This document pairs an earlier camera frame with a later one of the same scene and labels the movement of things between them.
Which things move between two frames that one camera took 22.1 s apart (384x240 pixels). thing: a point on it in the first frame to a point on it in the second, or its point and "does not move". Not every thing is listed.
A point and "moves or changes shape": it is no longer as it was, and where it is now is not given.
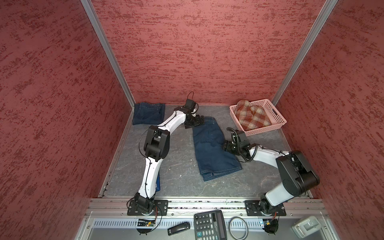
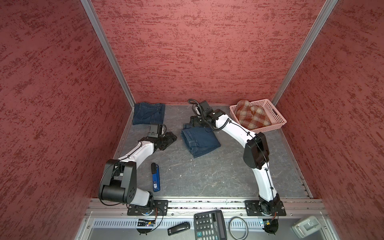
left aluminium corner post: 109,50 does not move
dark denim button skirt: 148,113 does not move
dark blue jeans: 213,161 moves or changes shape
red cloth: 250,117 does not move
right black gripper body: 232,148 to 200,121
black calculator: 210,225 does not move
